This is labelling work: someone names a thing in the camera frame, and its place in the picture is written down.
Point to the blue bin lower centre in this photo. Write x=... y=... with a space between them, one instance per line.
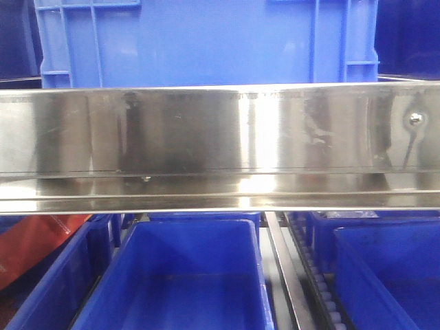
x=204 y=274

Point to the dark blue crate upper left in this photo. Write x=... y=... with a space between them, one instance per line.
x=21 y=53

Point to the stainless steel shelf beam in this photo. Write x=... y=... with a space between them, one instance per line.
x=250 y=147

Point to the blue bin behind right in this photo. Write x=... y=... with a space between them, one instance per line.
x=321 y=225

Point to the large blue crate upper shelf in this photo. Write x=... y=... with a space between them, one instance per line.
x=190 y=43

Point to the dark blue crate upper right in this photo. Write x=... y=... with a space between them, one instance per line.
x=407 y=39

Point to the dark blue crate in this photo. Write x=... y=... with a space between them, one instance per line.
x=21 y=53
x=407 y=39

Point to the black roller track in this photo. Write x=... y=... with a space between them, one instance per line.
x=326 y=308

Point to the blue bin lower right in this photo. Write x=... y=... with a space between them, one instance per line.
x=387 y=276

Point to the shelf bolt on beam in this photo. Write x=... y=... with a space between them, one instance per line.
x=416 y=118

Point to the steel divider rail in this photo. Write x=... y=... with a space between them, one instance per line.
x=295 y=298

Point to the blue bin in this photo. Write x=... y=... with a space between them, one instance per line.
x=387 y=276
x=204 y=274
x=321 y=225
x=50 y=294

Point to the red bag in bin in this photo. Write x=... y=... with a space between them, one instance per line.
x=32 y=239

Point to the blue bin lower left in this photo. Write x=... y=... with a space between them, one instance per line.
x=50 y=294

